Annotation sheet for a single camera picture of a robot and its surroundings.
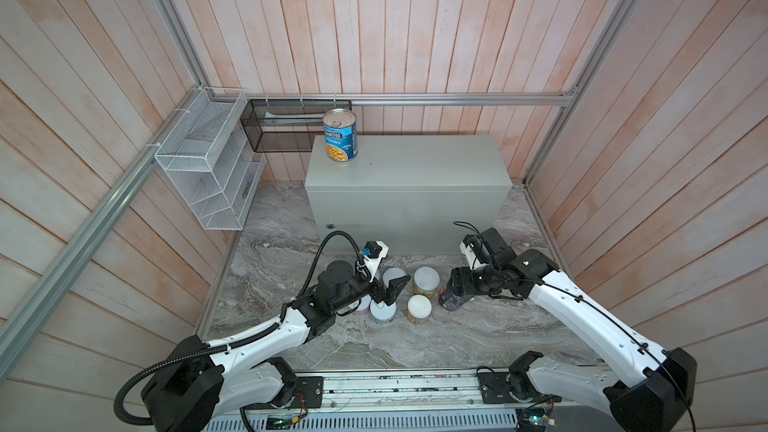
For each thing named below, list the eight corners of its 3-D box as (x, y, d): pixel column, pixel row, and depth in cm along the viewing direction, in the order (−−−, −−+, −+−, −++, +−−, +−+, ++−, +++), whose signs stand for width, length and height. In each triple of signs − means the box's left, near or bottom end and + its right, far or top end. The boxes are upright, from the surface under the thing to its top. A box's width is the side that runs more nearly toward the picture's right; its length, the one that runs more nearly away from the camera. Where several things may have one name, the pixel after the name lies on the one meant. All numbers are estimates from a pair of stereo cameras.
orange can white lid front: (407, 324, 86) (409, 316, 81) (406, 303, 90) (407, 294, 85) (430, 324, 86) (433, 316, 81) (428, 303, 90) (431, 294, 85)
